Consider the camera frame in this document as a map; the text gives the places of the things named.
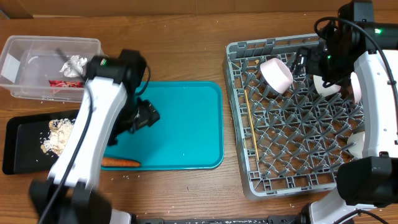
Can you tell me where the orange carrot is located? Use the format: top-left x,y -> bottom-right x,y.
101,157 -> 141,167

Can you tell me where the clear plastic bin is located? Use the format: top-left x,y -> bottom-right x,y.
1,35 -> 103,102

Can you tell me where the black plastic tray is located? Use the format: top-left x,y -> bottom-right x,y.
2,110 -> 78,175

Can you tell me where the red snack wrapper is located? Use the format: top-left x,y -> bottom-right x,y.
49,80 -> 84,88

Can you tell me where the rice and peanut pile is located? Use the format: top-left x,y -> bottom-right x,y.
40,118 -> 75,157

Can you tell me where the teal serving tray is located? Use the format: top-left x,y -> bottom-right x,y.
104,81 -> 224,170

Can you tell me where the white bowl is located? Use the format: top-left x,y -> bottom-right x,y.
313,75 -> 341,97

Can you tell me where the white tissue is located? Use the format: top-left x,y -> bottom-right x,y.
60,55 -> 88,78

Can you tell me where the pink bowl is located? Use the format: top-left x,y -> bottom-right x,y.
260,58 -> 293,93

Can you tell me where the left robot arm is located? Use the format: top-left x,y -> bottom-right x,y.
29,49 -> 160,223

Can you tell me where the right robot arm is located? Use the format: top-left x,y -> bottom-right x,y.
290,1 -> 397,223

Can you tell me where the grey dishwasher rack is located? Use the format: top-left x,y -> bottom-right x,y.
223,34 -> 364,200

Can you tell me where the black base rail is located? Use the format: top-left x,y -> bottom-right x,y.
131,214 -> 311,224

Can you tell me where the wooden chopstick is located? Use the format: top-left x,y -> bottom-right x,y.
244,89 -> 260,161

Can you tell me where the white cup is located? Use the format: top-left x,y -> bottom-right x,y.
347,131 -> 365,159

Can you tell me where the pink plate with food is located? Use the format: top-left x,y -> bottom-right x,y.
350,72 -> 362,103

